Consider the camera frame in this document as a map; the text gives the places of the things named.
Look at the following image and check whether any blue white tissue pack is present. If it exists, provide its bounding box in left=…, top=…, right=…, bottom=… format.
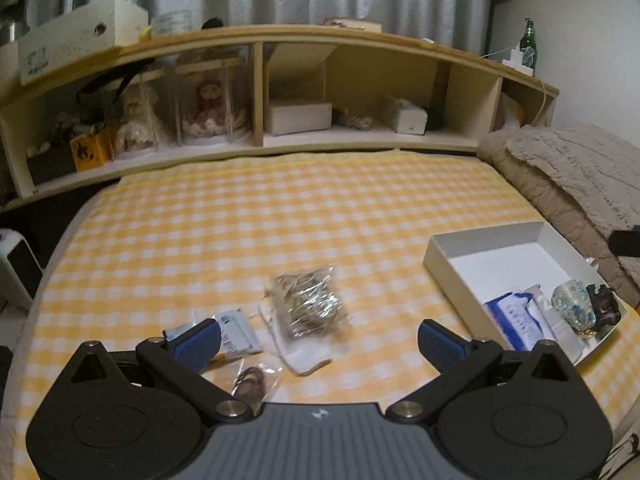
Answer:
left=482, top=284, right=591, bottom=361

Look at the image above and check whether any blue brown crochet piece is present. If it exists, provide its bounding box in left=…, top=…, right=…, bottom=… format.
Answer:
left=587, top=284, right=622, bottom=330

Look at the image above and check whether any small blue white sachet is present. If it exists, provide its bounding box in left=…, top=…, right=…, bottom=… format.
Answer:
left=163, top=310, right=264, bottom=363

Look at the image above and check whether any beige fluffy blanket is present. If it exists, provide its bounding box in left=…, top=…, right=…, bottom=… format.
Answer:
left=477, top=125, right=639, bottom=308

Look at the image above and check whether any clear bag brown item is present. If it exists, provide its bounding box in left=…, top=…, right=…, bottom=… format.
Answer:
left=231, top=359, right=282, bottom=411

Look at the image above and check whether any white shallow box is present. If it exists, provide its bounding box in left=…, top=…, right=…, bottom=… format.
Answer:
left=424, top=221, right=627, bottom=365

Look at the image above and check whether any clear bag beige item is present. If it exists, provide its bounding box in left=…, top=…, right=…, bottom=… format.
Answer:
left=259, top=264, right=352, bottom=377

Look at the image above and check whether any yellow checkered bed sheet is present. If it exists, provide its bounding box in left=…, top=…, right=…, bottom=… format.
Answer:
left=0, top=148, right=640, bottom=480

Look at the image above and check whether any white step stool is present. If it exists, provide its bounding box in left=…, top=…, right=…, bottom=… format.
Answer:
left=0, top=229, right=43, bottom=311

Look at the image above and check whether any green glass bottle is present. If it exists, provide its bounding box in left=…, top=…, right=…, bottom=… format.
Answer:
left=518, top=18, right=538, bottom=70

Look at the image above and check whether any yellow black box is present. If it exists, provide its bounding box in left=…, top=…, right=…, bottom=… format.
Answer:
left=70, top=128, right=114, bottom=172

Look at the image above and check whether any white tissue box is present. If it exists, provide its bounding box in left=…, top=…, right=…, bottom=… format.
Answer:
left=382, top=96, right=428, bottom=136

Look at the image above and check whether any doll in clear case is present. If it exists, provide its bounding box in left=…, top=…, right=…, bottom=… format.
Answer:
left=175, top=56, right=252, bottom=148

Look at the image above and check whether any open white cardboard box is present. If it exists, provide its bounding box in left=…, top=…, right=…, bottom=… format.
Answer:
left=264, top=42, right=336, bottom=136

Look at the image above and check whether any wooden headboard shelf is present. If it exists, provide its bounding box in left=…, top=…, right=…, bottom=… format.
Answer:
left=1, top=25, right=559, bottom=208

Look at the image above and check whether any white storage box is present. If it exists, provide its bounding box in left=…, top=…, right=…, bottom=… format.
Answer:
left=17, top=0, right=149, bottom=86

